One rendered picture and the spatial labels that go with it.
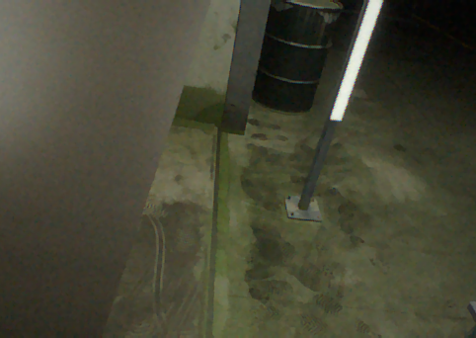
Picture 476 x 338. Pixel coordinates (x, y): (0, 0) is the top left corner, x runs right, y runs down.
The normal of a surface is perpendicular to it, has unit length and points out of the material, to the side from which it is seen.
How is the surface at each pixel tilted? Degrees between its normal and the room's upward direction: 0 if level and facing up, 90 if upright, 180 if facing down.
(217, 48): 90
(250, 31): 90
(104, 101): 90
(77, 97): 90
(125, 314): 0
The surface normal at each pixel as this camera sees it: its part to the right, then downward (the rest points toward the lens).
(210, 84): 0.02, 0.56
